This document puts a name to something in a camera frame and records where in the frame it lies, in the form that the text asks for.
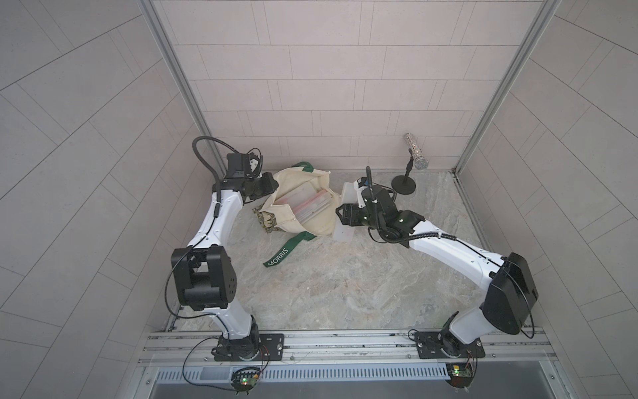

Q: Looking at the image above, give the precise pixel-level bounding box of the left green circuit board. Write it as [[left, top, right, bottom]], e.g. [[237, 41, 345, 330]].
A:
[[230, 367, 262, 394]]

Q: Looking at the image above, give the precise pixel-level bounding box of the translucent white pencil case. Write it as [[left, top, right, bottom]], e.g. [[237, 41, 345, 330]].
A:
[[274, 182, 319, 209], [332, 182, 358, 242]]

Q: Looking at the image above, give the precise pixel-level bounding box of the aluminium mounting rail frame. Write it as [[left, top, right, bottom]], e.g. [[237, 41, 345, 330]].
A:
[[123, 328, 575, 398]]

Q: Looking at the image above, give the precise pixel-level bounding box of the green circuit board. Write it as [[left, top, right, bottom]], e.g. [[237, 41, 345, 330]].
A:
[[445, 363, 475, 389], [230, 367, 262, 394]]

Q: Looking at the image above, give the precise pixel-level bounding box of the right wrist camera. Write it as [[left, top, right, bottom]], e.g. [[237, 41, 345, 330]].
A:
[[353, 178, 372, 209]]

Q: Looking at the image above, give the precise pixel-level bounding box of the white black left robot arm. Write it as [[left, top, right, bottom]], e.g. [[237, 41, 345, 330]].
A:
[[167, 136, 279, 362]]

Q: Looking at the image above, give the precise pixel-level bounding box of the cream canvas tote bag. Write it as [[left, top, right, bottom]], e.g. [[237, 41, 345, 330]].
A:
[[258, 161, 341, 268]]

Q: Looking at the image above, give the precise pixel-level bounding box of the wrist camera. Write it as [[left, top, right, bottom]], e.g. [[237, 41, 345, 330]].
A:
[[249, 152, 264, 177], [353, 178, 372, 209]]

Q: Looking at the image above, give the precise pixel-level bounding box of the right green circuit board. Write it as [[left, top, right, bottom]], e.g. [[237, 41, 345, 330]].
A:
[[445, 363, 475, 389]]

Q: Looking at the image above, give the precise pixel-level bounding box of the translucent pink pencil case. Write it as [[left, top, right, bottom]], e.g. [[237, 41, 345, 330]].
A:
[[292, 190, 332, 224]]

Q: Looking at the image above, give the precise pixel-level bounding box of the silver microphone on stand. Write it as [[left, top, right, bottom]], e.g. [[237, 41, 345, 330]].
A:
[[391, 133, 429, 196]]

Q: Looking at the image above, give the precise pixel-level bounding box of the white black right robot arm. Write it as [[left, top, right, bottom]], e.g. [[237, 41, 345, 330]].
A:
[[336, 175, 538, 358]]

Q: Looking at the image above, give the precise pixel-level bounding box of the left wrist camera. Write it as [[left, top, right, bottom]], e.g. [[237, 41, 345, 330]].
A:
[[249, 152, 264, 177]]

